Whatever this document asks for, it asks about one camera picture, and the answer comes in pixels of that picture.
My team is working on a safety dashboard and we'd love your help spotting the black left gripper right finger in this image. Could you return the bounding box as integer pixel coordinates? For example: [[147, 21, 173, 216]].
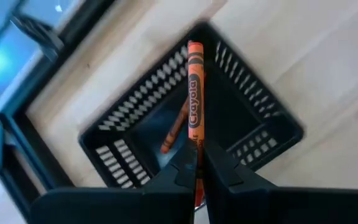
[[203, 140, 358, 224]]

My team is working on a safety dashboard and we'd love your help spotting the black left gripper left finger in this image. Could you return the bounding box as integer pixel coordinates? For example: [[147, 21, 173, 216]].
[[29, 138, 198, 224]]

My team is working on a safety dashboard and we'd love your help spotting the orange crayon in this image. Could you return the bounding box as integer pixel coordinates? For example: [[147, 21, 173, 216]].
[[160, 96, 190, 155], [186, 39, 206, 208]]

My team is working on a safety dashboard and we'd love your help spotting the black plastic basket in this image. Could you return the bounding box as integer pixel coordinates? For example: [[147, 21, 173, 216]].
[[78, 21, 305, 190]]

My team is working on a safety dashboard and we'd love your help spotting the black metal table frame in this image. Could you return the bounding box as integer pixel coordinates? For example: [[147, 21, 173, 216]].
[[0, 0, 117, 222]]

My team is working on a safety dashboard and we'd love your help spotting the black frame clamp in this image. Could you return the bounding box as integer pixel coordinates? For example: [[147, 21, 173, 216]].
[[9, 12, 65, 62]]

